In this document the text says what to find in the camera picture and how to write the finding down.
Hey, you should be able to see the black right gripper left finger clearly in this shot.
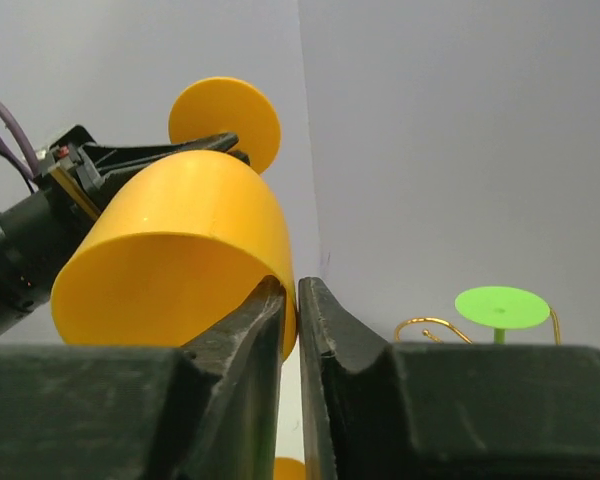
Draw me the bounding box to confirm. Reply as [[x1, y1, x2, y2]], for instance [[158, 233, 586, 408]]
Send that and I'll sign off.
[[0, 276, 285, 479]]

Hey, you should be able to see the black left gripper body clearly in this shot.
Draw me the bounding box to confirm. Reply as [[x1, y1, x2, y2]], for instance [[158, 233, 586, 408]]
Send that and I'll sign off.
[[34, 124, 105, 220]]

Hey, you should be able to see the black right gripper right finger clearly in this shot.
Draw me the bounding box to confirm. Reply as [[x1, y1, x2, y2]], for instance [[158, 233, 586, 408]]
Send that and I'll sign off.
[[298, 277, 600, 479]]

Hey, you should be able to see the orange wine glass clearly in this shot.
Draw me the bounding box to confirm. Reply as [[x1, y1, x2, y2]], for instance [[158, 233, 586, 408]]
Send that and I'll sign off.
[[50, 77, 296, 354], [273, 457, 307, 480]]

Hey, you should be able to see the green wine glass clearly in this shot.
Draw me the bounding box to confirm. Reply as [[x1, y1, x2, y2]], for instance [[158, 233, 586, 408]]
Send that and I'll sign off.
[[454, 286, 551, 344]]

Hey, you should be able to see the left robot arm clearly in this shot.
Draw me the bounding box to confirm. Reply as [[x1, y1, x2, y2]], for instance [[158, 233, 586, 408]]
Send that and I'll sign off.
[[0, 125, 253, 335]]

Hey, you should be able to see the gold wire glass rack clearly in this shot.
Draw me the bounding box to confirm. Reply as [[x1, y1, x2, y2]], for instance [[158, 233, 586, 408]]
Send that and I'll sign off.
[[393, 307, 562, 345]]

